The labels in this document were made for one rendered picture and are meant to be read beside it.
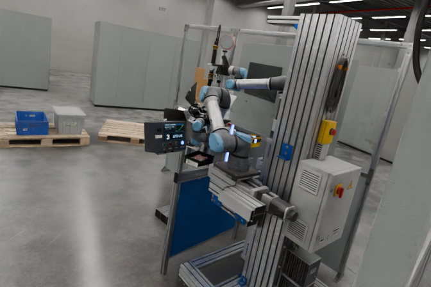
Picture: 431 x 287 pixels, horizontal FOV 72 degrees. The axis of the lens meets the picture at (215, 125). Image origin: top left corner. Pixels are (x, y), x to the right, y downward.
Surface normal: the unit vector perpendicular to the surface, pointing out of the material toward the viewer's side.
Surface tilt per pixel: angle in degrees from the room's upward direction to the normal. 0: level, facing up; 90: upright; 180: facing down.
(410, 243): 90
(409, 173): 90
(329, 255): 90
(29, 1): 90
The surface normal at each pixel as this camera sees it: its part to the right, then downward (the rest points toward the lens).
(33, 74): 0.46, 0.28
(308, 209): -0.76, 0.01
